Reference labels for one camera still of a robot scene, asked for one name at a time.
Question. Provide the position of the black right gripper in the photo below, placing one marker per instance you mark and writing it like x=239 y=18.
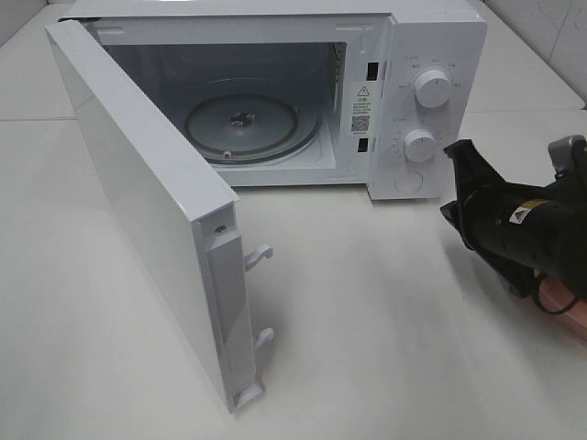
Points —
x=515 y=229

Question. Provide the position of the round white door button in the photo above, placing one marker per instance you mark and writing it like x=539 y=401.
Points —
x=409 y=181

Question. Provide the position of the pink plate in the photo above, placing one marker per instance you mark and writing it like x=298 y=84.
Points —
x=556 y=300

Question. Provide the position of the white microwave door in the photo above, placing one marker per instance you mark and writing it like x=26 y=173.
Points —
x=177 y=211

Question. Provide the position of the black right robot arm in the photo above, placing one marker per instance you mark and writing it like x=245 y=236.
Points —
x=520 y=229

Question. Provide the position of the lower white microwave knob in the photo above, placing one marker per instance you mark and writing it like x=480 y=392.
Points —
x=419 y=145

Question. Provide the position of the white microwave knob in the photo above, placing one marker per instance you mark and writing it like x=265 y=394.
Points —
x=432 y=87
x=419 y=145

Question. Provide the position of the upper white microwave knob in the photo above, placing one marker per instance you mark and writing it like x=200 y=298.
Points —
x=432 y=87

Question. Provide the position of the white warning label sticker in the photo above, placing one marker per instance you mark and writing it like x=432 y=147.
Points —
x=364 y=101

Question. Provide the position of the white microwave oven body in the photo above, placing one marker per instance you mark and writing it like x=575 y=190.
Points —
x=181 y=53

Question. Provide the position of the glass microwave turntable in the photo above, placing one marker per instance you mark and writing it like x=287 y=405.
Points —
x=246 y=128

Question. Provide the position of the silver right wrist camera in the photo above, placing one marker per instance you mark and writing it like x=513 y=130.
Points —
x=563 y=153

